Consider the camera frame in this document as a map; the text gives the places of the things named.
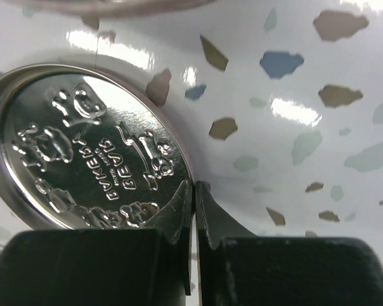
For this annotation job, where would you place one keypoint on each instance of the embossed silver tin lid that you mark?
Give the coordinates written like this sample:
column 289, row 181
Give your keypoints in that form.
column 81, row 148

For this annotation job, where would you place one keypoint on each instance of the round silver tin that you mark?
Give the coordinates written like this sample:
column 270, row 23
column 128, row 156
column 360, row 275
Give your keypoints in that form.
column 123, row 8

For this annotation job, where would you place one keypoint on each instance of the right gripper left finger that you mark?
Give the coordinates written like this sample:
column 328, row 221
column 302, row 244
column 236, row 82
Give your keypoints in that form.
column 149, row 265

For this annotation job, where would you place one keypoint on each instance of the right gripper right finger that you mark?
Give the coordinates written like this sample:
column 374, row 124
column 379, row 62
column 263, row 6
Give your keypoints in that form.
column 237, row 267

